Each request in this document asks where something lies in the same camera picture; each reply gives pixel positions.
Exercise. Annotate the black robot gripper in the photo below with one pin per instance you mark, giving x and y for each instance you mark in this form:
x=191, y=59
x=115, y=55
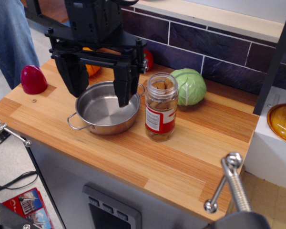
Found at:
x=98, y=24

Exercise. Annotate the clear jar of almonds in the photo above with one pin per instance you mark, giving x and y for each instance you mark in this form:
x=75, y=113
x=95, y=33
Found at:
x=161, y=100

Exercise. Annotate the stainless steel pot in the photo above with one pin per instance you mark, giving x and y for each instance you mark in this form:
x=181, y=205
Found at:
x=98, y=107

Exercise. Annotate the orange toy pumpkin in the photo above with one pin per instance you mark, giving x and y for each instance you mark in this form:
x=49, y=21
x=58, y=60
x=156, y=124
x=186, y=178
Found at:
x=92, y=69

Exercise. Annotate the red toy tomato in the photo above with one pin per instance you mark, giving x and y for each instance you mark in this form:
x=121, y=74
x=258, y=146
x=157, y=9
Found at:
x=149, y=59

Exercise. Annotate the dark red toy vegetable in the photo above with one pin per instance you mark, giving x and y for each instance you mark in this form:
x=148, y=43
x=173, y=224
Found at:
x=33, y=80

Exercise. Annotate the person leg in jeans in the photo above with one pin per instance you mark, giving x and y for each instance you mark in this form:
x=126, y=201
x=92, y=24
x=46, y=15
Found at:
x=16, y=45

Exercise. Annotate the green toy cabbage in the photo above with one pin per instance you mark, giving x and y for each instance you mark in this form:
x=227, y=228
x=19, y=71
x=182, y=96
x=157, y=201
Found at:
x=191, y=86

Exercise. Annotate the grey oven control panel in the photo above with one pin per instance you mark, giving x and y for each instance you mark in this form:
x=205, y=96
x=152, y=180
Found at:
x=108, y=213

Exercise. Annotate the red picture booklet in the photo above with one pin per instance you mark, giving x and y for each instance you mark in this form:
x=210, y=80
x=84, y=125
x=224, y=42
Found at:
x=30, y=205

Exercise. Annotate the metal clamp screw right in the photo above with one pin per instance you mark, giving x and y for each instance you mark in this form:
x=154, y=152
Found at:
x=230, y=165

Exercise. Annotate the amber glass lid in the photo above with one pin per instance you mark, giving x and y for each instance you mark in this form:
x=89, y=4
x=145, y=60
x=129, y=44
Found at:
x=276, y=119

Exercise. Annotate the dark metal shelf post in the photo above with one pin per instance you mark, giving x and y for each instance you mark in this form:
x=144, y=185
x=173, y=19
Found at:
x=271, y=73

